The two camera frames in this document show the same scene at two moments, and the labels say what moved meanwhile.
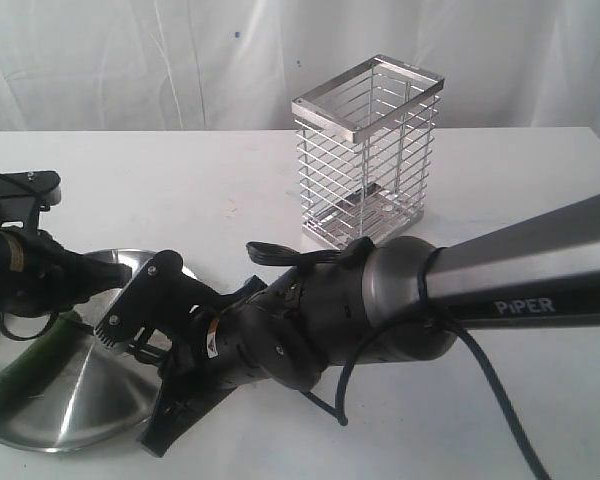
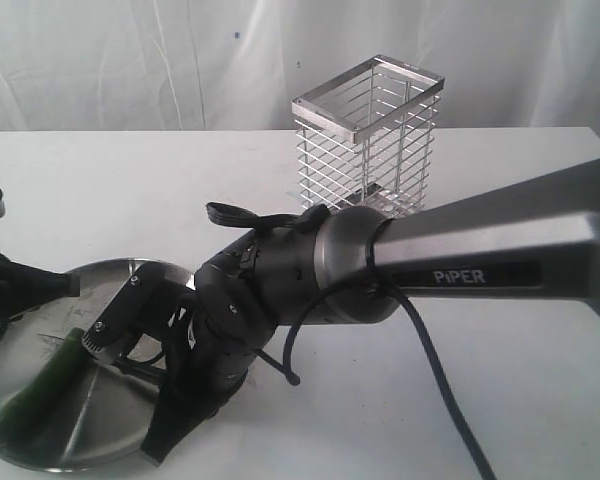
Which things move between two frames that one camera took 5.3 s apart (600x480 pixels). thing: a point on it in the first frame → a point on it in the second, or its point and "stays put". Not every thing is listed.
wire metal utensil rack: [365, 146] stays put
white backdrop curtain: [129, 65] stays put
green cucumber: [34, 369] → [21, 414]
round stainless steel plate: [94, 391] → [102, 414]
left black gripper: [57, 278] → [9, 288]
